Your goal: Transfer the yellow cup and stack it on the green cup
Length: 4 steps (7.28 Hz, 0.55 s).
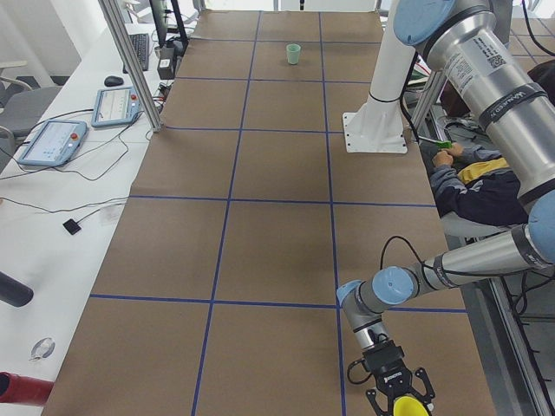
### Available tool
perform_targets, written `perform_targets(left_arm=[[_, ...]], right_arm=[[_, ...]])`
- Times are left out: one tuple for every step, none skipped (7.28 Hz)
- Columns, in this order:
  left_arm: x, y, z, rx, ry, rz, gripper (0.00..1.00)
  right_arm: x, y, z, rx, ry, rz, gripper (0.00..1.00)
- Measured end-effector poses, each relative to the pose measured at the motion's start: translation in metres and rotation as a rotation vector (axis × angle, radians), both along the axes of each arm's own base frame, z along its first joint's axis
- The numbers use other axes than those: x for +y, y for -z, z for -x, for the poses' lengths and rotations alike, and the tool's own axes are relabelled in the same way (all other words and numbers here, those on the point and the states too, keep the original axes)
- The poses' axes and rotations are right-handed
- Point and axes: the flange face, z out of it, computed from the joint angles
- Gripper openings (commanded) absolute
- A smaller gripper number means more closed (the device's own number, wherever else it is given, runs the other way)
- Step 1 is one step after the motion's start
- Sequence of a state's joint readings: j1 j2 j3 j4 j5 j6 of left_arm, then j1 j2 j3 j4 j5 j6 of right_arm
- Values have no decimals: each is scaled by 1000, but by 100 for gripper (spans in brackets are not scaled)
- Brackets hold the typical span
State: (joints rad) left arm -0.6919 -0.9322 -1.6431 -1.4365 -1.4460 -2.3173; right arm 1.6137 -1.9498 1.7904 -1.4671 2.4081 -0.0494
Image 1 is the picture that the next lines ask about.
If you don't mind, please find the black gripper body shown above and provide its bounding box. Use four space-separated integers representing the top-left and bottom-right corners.
369 359 412 406

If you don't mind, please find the yellow plastic cup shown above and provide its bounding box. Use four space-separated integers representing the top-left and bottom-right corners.
393 396 428 416

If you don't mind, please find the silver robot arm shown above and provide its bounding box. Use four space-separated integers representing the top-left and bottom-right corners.
336 1 554 415

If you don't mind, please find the green plastic cup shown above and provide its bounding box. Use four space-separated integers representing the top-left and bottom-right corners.
285 43 302 65

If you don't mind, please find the seated person in dark jacket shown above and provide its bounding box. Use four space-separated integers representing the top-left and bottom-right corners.
420 142 528 227

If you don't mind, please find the small black square pad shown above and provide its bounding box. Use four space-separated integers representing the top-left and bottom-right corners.
62 218 82 235

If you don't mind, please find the red cylinder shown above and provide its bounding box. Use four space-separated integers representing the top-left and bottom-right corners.
1 372 54 406

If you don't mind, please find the black power adapter box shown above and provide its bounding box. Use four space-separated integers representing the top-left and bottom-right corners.
157 47 175 81

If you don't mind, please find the far blue teach pendant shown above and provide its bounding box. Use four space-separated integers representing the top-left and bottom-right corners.
91 87 141 128

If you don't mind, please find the blue teach pendant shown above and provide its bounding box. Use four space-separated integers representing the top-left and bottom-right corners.
91 87 141 128
17 120 88 167

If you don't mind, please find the black cylinder bottle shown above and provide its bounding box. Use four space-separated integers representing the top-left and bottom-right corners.
0 272 34 308

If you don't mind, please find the black computer mouse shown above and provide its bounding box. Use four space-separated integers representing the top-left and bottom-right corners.
104 75 124 88

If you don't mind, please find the near blue teach pendant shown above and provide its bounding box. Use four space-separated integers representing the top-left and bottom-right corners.
17 120 88 167

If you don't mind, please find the black keyboard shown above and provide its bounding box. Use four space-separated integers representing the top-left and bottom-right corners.
128 33 150 71

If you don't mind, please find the black computer monitor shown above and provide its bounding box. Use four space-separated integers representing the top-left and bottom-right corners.
149 0 168 48

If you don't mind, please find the grey office chair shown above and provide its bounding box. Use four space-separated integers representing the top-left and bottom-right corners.
1 61 62 153

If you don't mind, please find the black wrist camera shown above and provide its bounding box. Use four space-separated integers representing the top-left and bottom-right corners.
362 340 404 372

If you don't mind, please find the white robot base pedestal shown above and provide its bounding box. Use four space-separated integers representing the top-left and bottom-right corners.
343 1 415 154

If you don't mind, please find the aluminium frame post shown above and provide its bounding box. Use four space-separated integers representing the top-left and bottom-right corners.
98 0 162 133

